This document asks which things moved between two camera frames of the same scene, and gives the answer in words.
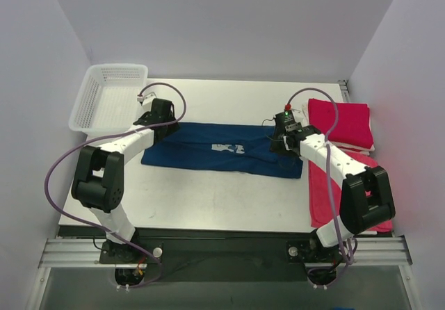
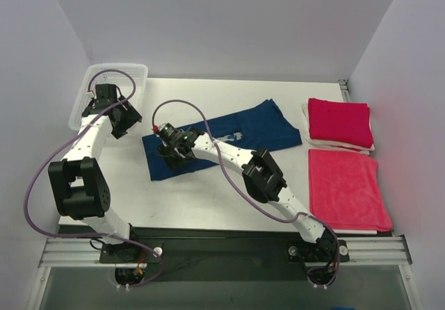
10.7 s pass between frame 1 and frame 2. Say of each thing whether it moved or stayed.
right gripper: moved
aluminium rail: stayed
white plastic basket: stayed
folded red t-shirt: stayed
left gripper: moved
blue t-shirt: moved
